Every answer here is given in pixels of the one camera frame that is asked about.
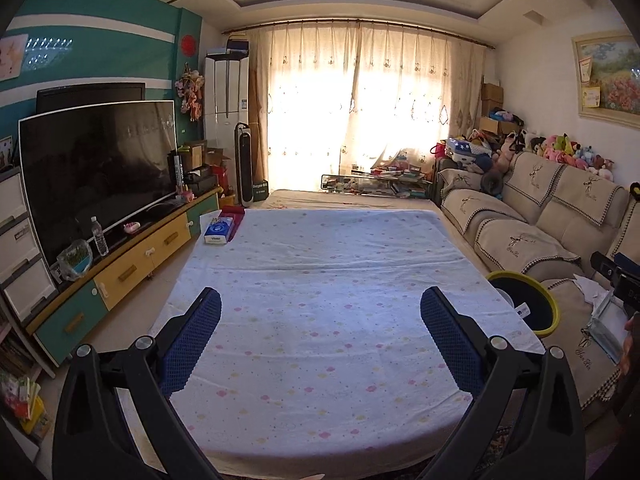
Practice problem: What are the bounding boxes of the hanging flower decoration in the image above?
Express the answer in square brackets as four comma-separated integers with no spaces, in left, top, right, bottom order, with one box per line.
[175,65,206,123]

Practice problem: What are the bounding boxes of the star print bag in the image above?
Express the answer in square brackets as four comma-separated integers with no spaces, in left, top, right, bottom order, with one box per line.
[445,137,493,168]

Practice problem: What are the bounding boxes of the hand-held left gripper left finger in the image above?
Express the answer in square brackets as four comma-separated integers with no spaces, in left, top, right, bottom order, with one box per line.
[52,286,223,480]

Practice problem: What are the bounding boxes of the bookshelf with books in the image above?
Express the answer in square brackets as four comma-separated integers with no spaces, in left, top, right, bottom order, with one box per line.
[0,305,56,386]

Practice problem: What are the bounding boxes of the cluttered glass coffee table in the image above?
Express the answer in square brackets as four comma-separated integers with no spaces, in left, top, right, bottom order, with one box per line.
[321,160,433,198]

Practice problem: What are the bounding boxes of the row of plush toys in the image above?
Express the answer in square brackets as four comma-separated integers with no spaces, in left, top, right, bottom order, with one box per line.
[520,130,616,183]

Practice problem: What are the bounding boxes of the dotted white tablecloth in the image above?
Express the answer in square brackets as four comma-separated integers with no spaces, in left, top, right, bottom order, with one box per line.
[150,208,546,466]

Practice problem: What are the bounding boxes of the large curved television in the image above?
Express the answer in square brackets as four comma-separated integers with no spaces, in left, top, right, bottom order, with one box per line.
[18,100,178,271]

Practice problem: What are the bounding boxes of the cream embroidered curtain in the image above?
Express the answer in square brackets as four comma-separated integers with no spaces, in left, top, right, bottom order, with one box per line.
[248,20,488,196]

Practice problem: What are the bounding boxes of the white papers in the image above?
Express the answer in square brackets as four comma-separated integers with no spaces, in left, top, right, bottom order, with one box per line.
[572,274,608,306]

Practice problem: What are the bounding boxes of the red box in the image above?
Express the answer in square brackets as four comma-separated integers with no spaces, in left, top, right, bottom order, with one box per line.
[219,206,246,241]

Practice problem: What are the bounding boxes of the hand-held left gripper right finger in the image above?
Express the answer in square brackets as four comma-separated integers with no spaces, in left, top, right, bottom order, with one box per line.
[420,286,586,480]

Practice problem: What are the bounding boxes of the open cardboard boxes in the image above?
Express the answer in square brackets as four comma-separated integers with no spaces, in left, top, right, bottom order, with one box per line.
[180,140,231,171]

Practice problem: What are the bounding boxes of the clear plastic bag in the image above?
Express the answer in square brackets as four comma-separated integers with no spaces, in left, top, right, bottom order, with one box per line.
[56,239,94,282]

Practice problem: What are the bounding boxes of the white drawer unit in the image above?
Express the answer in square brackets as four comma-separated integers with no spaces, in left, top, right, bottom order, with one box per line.
[0,167,60,321]

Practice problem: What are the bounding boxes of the pile of colourful books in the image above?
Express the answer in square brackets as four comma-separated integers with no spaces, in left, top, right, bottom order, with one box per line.
[0,375,51,436]

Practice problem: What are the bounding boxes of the stack of cardboard boxes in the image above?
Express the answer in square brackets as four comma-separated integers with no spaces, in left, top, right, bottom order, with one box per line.
[480,82,505,116]

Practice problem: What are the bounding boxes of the blue white tissue pack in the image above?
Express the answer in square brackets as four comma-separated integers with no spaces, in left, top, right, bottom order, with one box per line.
[203,216,237,246]

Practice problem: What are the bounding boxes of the framed flower painting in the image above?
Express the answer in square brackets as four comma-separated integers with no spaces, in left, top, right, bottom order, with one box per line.
[571,32,640,121]

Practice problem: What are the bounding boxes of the person's right hand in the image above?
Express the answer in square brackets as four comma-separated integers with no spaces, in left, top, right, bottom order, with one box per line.
[620,311,640,377]

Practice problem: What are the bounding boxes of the black white tower fan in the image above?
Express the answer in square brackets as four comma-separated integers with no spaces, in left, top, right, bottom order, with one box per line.
[235,122,256,207]

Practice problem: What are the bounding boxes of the teal yellow television cabinet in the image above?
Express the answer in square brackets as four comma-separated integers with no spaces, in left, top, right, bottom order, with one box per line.
[25,187,223,366]

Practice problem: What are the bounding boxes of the floral beige floor mat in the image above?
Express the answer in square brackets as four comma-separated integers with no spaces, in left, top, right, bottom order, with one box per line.
[260,189,441,212]

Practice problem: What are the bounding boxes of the yellow rimmed black bin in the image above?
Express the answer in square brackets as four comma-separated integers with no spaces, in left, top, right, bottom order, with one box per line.
[486,270,561,337]

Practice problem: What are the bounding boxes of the clear water bottle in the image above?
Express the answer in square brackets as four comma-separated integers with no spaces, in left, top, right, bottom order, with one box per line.
[90,216,110,257]

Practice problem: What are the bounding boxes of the wall poster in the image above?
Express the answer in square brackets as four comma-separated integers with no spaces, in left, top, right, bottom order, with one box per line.
[0,34,30,81]

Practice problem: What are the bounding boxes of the wooden curtain rod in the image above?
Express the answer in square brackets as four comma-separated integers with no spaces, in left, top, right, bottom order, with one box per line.
[222,19,496,51]

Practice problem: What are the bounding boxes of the beige sofa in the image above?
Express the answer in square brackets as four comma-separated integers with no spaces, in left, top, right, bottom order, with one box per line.
[435,152,640,426]

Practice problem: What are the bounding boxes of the clear plastic folder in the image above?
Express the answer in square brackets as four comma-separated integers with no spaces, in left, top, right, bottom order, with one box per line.
[590,292,631,366]

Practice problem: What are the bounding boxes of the white standing air conditioner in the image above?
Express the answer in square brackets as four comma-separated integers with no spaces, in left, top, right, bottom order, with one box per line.
[203,52,251,206]

